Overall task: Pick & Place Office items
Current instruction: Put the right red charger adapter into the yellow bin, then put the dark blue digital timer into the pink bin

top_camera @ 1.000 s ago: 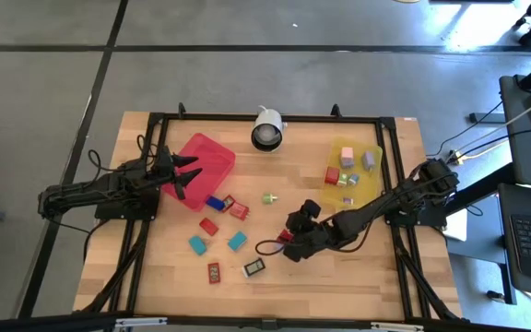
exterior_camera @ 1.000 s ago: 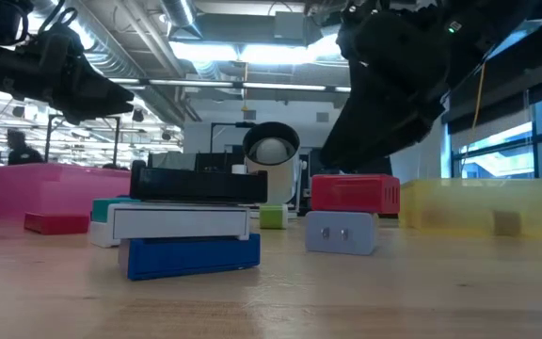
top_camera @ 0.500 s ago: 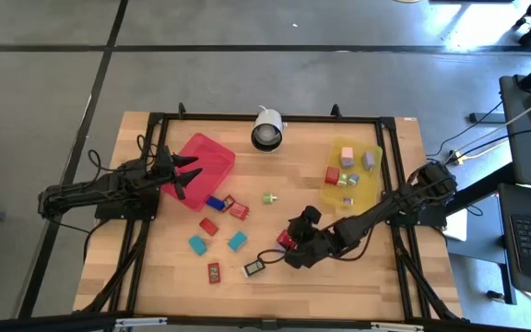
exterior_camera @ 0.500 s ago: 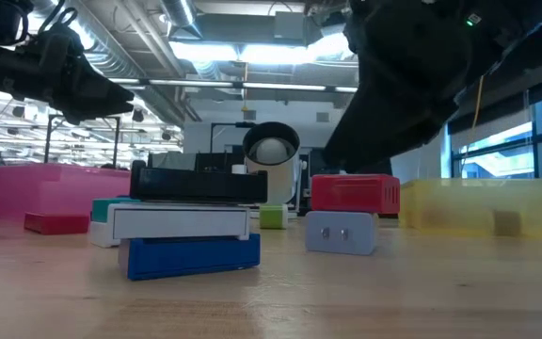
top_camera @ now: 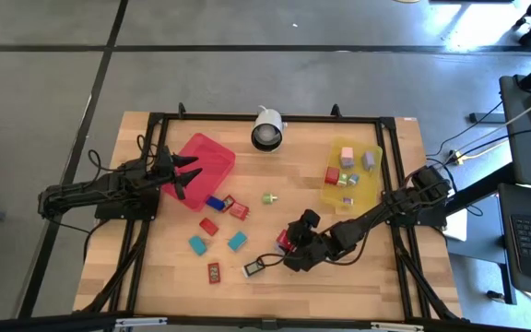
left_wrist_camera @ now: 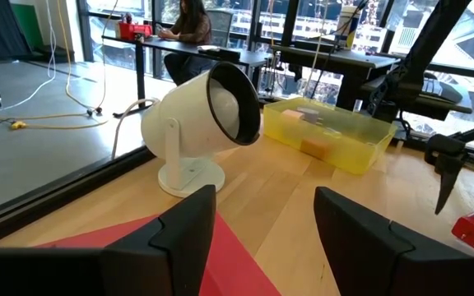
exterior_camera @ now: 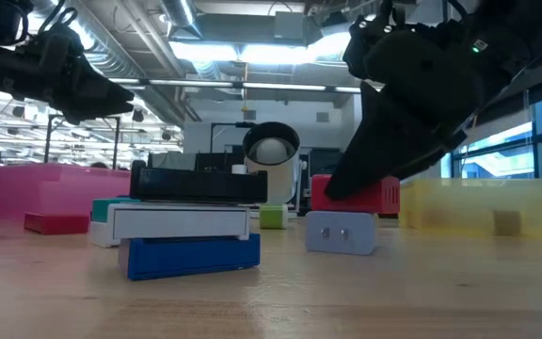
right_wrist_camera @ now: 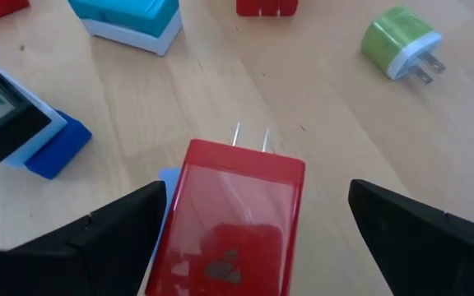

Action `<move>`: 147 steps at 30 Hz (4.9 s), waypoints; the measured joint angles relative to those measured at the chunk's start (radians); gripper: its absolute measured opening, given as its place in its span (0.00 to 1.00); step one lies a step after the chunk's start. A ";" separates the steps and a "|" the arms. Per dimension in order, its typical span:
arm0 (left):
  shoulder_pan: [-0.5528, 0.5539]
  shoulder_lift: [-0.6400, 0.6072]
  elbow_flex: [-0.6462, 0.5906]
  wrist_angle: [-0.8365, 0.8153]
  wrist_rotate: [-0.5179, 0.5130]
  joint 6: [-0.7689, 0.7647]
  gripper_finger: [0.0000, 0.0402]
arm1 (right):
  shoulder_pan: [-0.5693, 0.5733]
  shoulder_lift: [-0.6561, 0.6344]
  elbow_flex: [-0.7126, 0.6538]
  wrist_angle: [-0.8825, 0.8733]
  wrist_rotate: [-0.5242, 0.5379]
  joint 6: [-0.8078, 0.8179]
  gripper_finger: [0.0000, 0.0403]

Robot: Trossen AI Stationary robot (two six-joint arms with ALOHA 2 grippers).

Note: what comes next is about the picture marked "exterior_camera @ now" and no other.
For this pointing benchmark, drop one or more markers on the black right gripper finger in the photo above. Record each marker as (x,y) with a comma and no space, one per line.
(374,150)
(450,146)

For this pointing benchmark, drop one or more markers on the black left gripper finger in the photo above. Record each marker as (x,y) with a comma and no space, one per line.
(101,110)
(111,94)

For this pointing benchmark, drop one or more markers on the red wall charger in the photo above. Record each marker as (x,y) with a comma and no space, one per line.
(379,195)

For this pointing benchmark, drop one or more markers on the lavender wall charger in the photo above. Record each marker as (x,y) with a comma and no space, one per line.
(341,235)

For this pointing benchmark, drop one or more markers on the teal small box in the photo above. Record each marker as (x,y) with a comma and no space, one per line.
(104,209)

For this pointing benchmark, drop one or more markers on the black digital display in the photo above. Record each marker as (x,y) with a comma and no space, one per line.
(196,186)

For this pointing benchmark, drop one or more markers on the green white wall charger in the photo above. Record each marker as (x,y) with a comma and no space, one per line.
(273,216)

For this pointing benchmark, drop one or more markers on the red small box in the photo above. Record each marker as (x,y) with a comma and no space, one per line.
(57,223)

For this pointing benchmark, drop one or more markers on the white digital display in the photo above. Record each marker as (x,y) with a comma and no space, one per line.
(181,223)

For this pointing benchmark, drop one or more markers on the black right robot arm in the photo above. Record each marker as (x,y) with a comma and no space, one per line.
(534,19)

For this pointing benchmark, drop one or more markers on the black pole stand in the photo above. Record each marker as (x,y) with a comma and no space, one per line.
(117,141)

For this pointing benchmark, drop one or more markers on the dark framed window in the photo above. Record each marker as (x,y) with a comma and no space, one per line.
(511,155)

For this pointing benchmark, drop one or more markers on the yellow translucent plastic bin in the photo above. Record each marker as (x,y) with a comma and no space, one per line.
(464,207)

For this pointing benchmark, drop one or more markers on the red translucent plastic bin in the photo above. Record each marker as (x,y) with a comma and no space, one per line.
(50,193)

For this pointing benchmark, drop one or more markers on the long ceiling strip light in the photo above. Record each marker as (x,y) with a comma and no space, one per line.
(280,86)

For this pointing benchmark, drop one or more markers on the black boom stand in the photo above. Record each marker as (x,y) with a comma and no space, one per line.
(245,124)

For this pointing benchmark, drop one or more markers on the grey ceiling box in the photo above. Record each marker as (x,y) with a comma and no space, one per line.
(294,28)

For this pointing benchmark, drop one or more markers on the bright ceiling light panel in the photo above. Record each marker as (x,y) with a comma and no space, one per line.
(271,53)

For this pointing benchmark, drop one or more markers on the blue digital display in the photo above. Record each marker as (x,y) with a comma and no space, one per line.
(191,256)

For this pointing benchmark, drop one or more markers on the silver ventilation duct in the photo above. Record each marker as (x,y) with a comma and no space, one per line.
(125,61)

